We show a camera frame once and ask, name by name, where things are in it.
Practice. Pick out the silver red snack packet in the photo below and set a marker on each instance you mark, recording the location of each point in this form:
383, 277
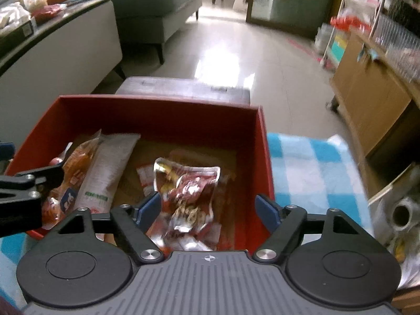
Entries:
187, 190

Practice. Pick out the blue checked cloth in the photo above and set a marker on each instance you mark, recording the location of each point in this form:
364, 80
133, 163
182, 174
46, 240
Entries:
305, 177

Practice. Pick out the green sofa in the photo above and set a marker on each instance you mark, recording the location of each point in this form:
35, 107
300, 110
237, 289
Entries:
154, 10

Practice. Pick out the red plastic bag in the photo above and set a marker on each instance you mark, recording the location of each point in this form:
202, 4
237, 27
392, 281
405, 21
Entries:
349, 22

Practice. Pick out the red white snack packet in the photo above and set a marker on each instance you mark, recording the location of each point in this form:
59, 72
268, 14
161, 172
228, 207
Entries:
146, 180

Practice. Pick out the white sideboard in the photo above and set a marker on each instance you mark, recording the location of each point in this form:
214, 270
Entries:
59, 55

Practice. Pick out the red cardboard box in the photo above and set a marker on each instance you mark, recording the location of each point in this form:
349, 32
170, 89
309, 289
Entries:
164, 121

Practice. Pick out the dark wooden stool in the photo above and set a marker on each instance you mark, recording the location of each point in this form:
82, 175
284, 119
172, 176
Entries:
183, 88

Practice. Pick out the small blue rag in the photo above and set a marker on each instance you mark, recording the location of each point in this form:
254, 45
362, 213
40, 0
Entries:
369, 55

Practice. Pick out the wooden cabinet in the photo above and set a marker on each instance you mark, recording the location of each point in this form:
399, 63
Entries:
370, 92

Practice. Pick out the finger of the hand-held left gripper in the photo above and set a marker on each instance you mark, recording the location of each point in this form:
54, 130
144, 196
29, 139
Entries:
6, 151
39, 178

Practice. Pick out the clear plastic containers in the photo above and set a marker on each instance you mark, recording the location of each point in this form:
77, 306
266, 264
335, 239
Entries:
398, 47

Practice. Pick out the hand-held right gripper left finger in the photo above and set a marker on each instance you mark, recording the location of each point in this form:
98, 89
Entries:
150, 208

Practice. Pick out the long white snack packet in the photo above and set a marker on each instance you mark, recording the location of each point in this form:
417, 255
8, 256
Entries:
105, 170

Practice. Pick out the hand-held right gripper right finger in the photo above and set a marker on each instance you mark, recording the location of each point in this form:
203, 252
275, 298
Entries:
266, 212

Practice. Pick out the dark woven basket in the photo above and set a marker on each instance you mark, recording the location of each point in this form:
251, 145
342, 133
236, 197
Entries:
405, 8

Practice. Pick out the glass sliding door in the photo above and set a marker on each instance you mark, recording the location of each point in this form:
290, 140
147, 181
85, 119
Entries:
295, 0

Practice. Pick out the white storage boxes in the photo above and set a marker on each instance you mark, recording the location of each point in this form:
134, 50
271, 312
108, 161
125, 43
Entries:
323, 37

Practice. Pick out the metal cylinder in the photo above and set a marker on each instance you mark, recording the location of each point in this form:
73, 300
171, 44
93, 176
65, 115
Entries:
405, 213

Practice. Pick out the black flat box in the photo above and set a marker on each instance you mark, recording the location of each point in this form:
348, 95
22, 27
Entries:
18, 31

